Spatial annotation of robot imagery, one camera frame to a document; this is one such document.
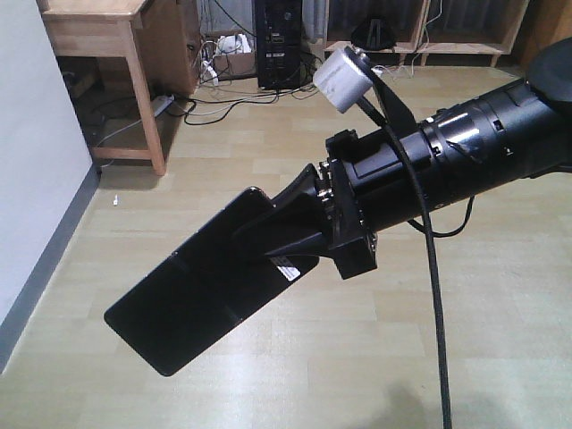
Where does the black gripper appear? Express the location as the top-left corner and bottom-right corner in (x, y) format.
(261, 130), (421, 279)

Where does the black smartphone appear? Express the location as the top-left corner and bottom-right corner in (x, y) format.
(104, 187), (319, 376)

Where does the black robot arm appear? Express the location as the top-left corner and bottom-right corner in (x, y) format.
(262, 39), (571, 278)

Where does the white power strip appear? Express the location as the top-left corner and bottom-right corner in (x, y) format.
(151, 95), (175, 117)

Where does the black computer tower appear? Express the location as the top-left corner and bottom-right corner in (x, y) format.
(254, 0), (302, 89)

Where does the wooden shelf unit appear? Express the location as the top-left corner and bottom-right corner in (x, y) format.
(324, 0), (529, 66)

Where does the wooden side table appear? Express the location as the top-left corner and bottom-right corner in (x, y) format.
(38, 0), (201, 175)

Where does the black camera cable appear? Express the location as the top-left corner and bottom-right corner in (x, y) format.
(357, 53), (475, 429)

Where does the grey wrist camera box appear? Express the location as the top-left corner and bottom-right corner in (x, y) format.
(313, 46), (374, 114)

